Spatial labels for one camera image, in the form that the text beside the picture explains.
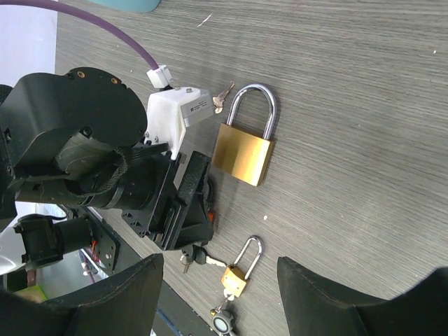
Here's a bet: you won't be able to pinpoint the orange black padlock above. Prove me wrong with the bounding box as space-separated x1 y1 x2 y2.
204 176 216 224

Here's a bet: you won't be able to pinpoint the light blue mug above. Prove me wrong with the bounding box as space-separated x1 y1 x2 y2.
90 0 161 13

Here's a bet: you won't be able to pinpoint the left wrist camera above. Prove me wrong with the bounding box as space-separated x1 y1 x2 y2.
145 87 215 160

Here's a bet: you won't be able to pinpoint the silver key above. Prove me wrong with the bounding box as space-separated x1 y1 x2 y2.
212 81 235 114

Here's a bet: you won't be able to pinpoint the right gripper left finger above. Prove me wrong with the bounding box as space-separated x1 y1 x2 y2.
1 253 164 336

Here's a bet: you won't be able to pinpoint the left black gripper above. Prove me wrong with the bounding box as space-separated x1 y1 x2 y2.
121 151 214 251

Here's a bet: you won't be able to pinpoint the large brass padlock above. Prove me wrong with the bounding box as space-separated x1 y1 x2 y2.
211 83 277 187

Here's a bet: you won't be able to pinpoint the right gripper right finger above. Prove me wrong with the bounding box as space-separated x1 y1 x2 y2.
277 257 447 335

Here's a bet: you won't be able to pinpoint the small black keys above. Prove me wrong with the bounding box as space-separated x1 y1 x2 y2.
180 245 227 274

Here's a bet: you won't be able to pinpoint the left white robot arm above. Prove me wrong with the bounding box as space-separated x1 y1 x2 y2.
1 67 214 274

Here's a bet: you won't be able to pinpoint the small brass padlock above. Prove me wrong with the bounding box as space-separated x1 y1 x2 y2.
220 234 264 299

